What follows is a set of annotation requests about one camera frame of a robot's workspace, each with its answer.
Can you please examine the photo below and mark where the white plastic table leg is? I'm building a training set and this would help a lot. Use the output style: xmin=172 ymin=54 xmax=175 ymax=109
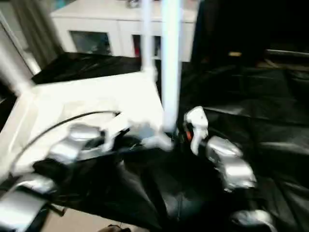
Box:
xmin=160 ymin=0 xmax=185 ymax=133
xmin=0 ymin=41 xmax=32 ymax=95
xmin=141 ymin=0 xmax=159 ymax=78

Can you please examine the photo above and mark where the white glass-door cabinet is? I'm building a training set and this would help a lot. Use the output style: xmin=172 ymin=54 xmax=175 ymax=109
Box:
xmin=50 ymin=0 xmax=200 ymax=63

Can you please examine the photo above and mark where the black mat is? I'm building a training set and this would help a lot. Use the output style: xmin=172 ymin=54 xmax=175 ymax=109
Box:
xmin=0 ymin=52 xmax=309 ymax=232

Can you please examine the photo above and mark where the black side table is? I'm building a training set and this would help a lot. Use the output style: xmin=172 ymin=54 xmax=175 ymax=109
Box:
xmin=264 ymin=49 xmax=309 ymax=68

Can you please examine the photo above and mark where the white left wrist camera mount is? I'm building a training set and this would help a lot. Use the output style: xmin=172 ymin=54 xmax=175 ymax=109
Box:
xmin=100 ymin=112 xmax=133 ymax=152

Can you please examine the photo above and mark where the grey door frame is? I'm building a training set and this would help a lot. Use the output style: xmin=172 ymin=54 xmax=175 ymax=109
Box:
xmin=0 ymin=12 xmax=42 ymax=75

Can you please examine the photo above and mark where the black cabinet gold label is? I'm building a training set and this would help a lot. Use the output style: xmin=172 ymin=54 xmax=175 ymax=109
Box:
xmin=192 ymin=0 xmax=266 ymax=66

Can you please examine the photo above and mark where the grey curtain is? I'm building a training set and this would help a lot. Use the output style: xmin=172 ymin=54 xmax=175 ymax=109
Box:
xmin=12 ymin=0 xmax=65 ymax=71

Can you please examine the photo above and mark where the black metal stand leg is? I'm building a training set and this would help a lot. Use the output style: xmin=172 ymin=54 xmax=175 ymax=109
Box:
xmin=48 ymin=203 xmax=67 ymax=217

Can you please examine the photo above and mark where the white plastic table top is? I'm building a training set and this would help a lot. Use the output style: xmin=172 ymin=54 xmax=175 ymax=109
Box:
xmin=0 ymin=69 xmax=177 ymax=174

